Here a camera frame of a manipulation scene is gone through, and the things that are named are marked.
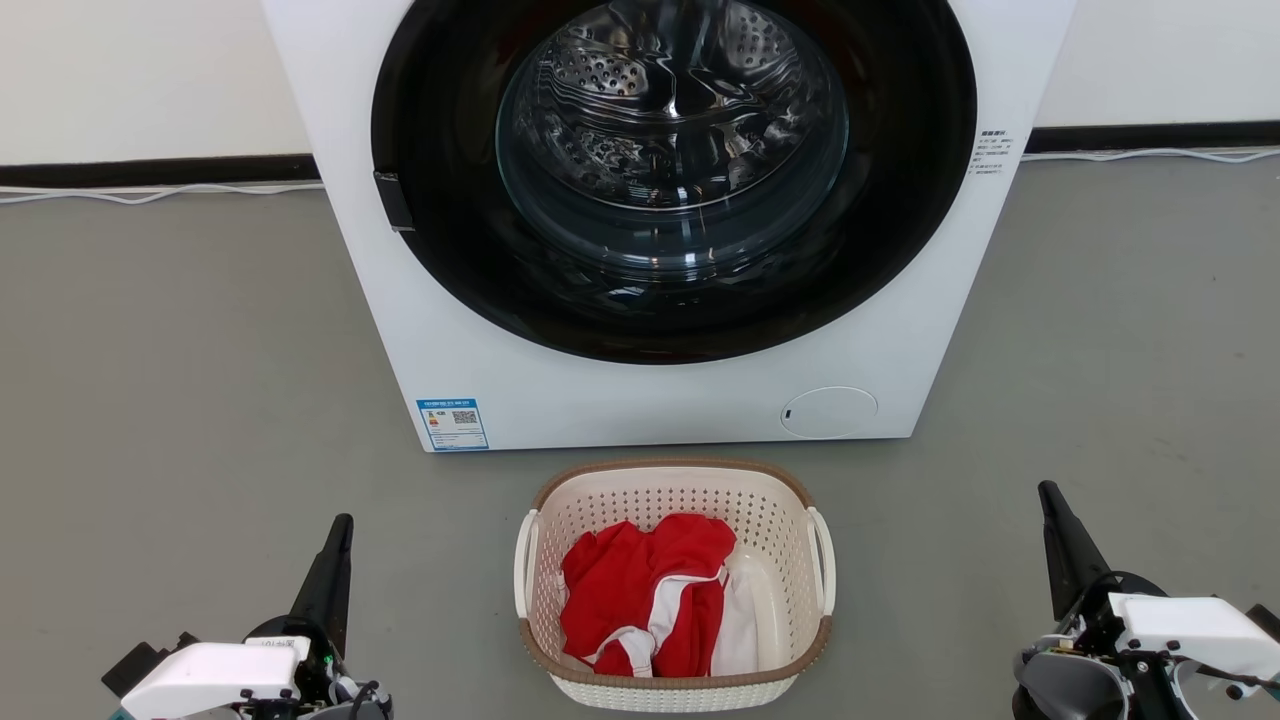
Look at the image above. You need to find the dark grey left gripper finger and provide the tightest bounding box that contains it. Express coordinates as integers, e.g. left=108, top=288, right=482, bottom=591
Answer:
left=289, top=514, right=355, bottom=657

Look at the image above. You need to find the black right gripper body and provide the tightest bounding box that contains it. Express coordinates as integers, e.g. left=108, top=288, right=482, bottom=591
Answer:
left=1048, top=570, right=1167, bottom=653

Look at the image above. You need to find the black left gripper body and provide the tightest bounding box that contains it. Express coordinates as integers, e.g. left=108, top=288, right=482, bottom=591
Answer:
left=245, top=616, right=353, bottom=720

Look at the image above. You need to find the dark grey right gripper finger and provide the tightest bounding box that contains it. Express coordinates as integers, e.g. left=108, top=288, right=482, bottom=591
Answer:
left=1037, top=481, right=1112, bottom=622

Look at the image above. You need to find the cream perforated laundry basket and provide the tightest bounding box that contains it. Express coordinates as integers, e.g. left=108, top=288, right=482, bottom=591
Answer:
left=513, top=459, right=837, bottom=713

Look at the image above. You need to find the blue energy label sticker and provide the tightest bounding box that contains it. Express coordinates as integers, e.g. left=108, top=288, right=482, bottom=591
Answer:
left=416, top=398, right=490, bottom=452

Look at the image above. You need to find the round white filter cover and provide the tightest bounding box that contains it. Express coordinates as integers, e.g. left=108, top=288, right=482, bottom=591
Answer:
left=780, top=386, right=879, bottom=440

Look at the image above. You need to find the red and white garment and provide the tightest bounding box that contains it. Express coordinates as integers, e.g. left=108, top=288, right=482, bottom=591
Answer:
left=558, top=513, right=767, bottom=679

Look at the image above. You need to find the white front-load washing machine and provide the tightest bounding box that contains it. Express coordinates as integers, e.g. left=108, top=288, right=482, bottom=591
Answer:
left=262, top=0, right=1079, bottom=453

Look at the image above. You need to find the black washer door latch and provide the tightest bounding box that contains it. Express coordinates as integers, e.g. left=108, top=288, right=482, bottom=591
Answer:
left=373, top=171, right=415, bottom=233

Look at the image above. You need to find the black round washer door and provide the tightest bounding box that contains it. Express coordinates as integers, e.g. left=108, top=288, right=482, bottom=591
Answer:
left=370, top=0, right=978, bottom=365

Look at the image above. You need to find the small printed text label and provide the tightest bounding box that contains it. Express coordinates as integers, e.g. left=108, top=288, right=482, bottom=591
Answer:
left=968, top=128, right=1016, bottom=177

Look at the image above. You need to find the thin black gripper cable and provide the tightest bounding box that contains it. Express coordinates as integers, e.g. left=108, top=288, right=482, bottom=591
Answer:
left=1165, top=660, right=1280, bottom=697

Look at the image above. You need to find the white floor cable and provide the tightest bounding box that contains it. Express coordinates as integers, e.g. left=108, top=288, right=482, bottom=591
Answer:
left=0, top=181, right=326, bottom=206
left=1022, top=146, right=1280, bottom=165

